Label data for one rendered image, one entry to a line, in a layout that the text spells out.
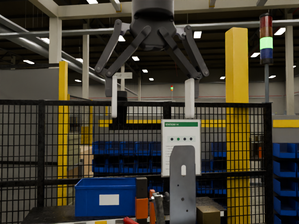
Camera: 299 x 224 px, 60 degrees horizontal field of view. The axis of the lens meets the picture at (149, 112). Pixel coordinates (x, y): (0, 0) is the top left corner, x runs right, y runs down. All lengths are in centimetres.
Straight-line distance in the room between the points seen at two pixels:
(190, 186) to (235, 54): 84
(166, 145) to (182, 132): 11
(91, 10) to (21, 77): 248
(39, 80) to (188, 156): 186
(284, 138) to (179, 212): 175
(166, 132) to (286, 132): 158
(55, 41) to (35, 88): 240
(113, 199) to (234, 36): 113
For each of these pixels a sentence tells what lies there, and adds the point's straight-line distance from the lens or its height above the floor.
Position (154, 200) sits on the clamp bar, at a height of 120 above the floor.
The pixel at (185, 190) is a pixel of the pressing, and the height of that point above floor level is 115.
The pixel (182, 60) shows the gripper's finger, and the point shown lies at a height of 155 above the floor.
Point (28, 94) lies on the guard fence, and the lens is 272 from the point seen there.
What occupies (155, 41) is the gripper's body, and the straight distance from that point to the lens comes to 47.
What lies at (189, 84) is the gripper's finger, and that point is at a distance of 47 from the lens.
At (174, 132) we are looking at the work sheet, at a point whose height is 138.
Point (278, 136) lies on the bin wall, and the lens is 273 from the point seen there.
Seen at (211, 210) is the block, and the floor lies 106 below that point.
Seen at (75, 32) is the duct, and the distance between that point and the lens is 1118.
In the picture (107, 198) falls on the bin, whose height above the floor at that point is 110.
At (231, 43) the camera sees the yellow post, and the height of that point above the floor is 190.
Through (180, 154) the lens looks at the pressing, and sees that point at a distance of 113.
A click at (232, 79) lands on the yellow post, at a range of 162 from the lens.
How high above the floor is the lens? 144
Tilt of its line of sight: 2 degrees up
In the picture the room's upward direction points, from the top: straight up
